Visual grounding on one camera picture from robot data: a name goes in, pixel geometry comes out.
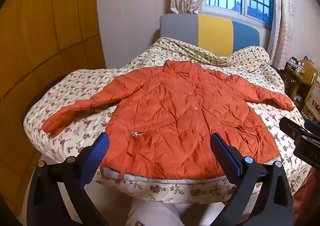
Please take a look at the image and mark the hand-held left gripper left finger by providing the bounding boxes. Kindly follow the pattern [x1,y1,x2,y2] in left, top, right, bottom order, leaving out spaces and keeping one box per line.
[26,132,110,226]

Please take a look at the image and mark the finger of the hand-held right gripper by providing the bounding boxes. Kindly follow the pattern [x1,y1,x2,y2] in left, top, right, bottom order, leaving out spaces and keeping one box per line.
[279,117,320,144]
[304,119,320,139]

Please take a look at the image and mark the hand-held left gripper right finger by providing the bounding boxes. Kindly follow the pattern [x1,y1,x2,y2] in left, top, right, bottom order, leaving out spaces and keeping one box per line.
[210,133,293,226]

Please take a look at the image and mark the orange quilted jacket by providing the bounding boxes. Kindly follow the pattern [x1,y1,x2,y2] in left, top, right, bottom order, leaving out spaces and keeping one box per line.
[41,60,295,180]

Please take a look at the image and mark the wooden side table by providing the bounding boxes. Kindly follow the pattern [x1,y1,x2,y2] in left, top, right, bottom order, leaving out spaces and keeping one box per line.
[299,59,320,120]

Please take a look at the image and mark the red patterned cloth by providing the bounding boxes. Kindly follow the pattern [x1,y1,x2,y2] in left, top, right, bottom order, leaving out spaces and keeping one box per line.
[292,168,320,226]

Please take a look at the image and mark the small dark box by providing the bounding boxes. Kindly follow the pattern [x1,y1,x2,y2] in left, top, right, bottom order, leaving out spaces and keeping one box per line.
[285,58,302,72]

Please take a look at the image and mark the floral bed quilt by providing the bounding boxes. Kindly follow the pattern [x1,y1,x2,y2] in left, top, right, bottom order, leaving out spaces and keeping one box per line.
[23,37,313,203]

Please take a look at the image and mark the person's white trouser legs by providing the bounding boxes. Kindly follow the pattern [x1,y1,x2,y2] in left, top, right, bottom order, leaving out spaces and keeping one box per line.
[124,201,186,226]

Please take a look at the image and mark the long patterned curtain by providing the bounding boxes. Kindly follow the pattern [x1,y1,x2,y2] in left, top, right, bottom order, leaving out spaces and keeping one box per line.
[267,0,296,70]

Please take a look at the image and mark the yellow wooden wardrobe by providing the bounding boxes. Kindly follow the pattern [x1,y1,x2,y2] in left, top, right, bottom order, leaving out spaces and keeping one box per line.
[0,0,107,169]

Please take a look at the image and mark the grey yellow blue headboard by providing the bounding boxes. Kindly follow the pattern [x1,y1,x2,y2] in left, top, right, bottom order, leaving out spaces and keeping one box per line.
[159,14,260,58]

